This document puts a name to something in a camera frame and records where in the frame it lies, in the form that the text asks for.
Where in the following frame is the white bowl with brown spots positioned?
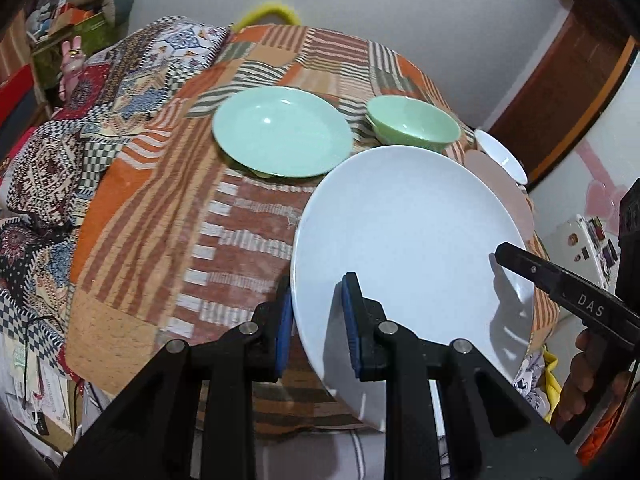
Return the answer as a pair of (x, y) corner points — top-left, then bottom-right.
(472, 129), (529, 189)

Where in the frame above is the patterned patchwork quilt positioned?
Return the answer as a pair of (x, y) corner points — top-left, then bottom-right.
(0, 15), (233, 381)

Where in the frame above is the green plate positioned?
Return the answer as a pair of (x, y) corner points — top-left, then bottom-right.
(212, 86), (354, 180)

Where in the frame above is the large white plate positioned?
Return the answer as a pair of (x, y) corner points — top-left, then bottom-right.
(290, 145), (537, 433)

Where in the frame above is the pile of papers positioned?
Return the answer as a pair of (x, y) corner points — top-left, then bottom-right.
(0, 330), (78, 443)

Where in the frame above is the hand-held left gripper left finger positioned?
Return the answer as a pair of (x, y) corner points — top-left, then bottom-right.
(59, 275), (294, 480)

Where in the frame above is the yellow cloth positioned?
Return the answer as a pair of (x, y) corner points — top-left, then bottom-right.
(542, 350), (564, 423)

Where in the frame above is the black cable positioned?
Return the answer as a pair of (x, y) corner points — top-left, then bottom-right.
(12, 310), (68, 413)

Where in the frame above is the green cardboard box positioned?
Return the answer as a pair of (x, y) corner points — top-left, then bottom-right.
(32, 12), (120, 92)

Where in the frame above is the yellow plush tube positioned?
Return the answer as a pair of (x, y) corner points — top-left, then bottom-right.
(232, 1), (304, 31)

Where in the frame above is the green bowl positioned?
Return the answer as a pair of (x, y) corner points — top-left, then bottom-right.
(366, 95), (462, 155)

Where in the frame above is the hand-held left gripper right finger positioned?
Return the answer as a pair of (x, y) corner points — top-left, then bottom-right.
(340, 272), (583, 480)

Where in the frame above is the black and white printed cloth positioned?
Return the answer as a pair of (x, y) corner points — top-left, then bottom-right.
(512, 350), (551, 411)

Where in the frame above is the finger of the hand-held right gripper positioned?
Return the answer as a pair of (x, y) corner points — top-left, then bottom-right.
(494, 242), (640, 357)

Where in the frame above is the person's right hand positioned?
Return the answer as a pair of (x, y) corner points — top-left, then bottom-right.
(556, 329), (632, 426)

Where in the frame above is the pink plate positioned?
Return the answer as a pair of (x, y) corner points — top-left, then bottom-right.
(462, 149), (536, 247)

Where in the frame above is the orange striped patchwork blanket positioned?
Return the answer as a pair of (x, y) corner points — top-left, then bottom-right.
(65, 22), (558, 433)

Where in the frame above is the brown wooden door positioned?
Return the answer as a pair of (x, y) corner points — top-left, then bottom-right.
(482, 0), (640, 191)

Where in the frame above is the red box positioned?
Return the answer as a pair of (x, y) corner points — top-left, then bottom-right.
(0, 62), (37, 127)

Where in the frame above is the orange cloth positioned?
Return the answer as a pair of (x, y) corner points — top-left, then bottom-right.
(577, 400), (640, 467)

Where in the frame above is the white electronic device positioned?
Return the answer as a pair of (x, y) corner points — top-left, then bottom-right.
(542, 215), (621, 292)

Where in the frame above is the pink bunny toy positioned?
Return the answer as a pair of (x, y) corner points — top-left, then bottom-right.
(57, 37), (92, 106)

